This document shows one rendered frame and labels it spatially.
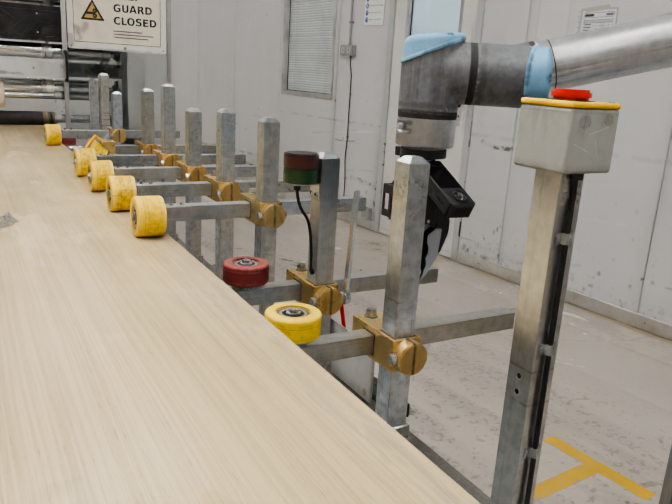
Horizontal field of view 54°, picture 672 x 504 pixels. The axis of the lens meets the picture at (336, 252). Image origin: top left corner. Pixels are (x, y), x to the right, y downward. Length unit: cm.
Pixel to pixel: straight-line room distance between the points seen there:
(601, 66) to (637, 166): 269
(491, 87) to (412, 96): 11
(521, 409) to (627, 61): 63
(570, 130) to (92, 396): 54
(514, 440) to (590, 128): 36
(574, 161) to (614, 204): 324
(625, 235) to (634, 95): 74
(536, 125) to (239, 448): 43
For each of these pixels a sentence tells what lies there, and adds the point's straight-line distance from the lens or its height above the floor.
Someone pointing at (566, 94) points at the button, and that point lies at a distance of 71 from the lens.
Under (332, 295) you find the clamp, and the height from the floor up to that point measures 86.
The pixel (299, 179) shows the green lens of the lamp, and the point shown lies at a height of 106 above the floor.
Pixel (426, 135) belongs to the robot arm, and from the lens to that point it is 99.
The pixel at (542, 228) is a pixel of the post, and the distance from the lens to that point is 73.
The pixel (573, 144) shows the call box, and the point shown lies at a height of 118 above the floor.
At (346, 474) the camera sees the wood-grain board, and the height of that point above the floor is 90.
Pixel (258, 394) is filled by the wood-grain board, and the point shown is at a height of 90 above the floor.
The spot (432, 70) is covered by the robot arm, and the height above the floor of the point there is 125.
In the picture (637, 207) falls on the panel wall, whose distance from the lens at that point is 386.
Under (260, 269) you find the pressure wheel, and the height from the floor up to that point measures 90.
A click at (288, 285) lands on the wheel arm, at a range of 119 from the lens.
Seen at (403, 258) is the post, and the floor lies 99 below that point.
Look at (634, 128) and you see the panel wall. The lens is 386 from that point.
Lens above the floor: 123
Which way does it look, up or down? 15 degrees down
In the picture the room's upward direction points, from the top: 3 degrees clockwise
